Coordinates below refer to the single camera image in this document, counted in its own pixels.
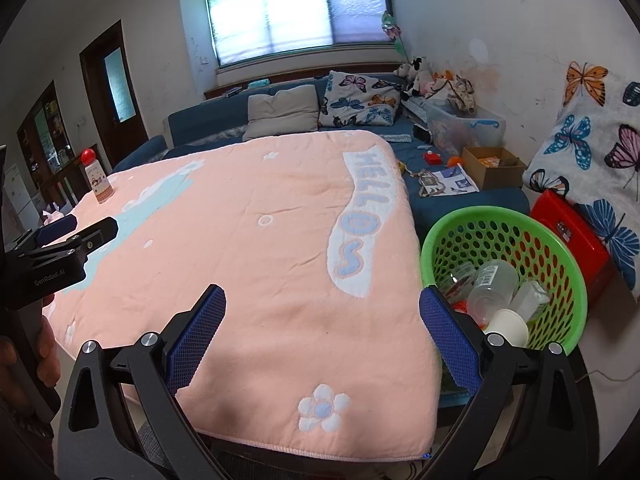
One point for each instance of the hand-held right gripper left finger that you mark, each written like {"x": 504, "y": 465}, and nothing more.
{"x": 195, "y": 345}

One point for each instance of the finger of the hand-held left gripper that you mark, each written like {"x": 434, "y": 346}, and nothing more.
{"x": 55, "y": 227}
{"x": 97, "y": 232}

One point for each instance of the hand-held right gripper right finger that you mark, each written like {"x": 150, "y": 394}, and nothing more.
{"x": 450, "y": 350}

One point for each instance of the red foam fruit net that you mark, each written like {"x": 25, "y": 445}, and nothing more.
{"x": 462, "y": 306}

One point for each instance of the white paper cup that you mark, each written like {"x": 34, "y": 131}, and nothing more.
{"x": 507, "y": 327}

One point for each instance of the clear plastic bottle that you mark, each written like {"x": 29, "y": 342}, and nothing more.
{"x": 492, "y": 285}

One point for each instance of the green plastic basket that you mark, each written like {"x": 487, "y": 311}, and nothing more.
{"x": 427, "y": 260}

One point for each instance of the person's left hand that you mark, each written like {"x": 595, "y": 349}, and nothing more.
{"x": 52, "y": 345}

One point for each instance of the white bottle with red cap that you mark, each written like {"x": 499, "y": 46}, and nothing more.
{"x": 100, "y": 185}

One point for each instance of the white fridge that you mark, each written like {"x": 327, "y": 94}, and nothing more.
{"x": 20, "y": 195}

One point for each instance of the dark wooden side table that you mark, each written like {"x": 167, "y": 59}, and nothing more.
{"x": 65, "y": 180}

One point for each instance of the dark wooden cabinet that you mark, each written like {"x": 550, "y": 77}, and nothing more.
{"x": 30, "y": 135}

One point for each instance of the pink printed blanket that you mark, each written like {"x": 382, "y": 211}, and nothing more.
{"x": 250, "y": 260}

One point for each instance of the dark wooden door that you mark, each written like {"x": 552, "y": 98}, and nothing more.
{"x": 95, "y": 100}

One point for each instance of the blue sofa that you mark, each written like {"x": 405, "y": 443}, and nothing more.
{"x": 210, "y": 120}

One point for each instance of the red plastic stool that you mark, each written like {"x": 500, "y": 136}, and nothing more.
{"x": 565, "y": 225}

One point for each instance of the printed paper booklet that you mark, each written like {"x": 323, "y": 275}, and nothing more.
{"x": 450, "y": 180}

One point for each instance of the cardboard box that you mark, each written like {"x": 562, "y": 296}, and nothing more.
{"x": 492, "y": 177}

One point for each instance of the small orange toy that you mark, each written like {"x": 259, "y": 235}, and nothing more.
{"x": 454, "y": 161}

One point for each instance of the small red toy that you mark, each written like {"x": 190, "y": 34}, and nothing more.
{"x": 432, "y": 158}

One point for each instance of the dark item on ledge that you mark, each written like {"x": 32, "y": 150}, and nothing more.
{"x": 233, "y": 91}

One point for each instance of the small black box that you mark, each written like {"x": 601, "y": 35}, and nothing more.
{"x": 422, "y": 133}

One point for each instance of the teal item on ledge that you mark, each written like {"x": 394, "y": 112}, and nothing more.
{"x": 259, "y": 83}

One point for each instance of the beige pillow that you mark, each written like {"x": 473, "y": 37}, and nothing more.
{"x": 282, "y": 112}

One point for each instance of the clear plastic storage box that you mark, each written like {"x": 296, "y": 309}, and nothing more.
{"x": 470, "y": 130}

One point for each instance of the butterfly print quilt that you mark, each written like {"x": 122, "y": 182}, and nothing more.
{"x": 590, "y": 150}

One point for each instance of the wooden window ledge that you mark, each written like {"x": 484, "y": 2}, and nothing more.
{"x": 300, "y": 77}

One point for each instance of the patterned cloth toy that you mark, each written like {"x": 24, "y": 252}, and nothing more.
{"x": 461, "y": 92}

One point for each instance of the butterfly print pillow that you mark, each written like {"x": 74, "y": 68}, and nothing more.
{"x": 360, "y": 100}

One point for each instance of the orange white plush toy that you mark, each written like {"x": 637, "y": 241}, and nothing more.
{"x": 441, "y": 81}

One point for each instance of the black white cow plush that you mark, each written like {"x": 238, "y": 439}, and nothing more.
{"x": 410, "y": 75}

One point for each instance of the window with blind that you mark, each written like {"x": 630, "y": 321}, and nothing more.
{"x": 290, "y": 10}

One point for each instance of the colourful pinwheel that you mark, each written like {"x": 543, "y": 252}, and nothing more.
{"x": 395, "y": 32}

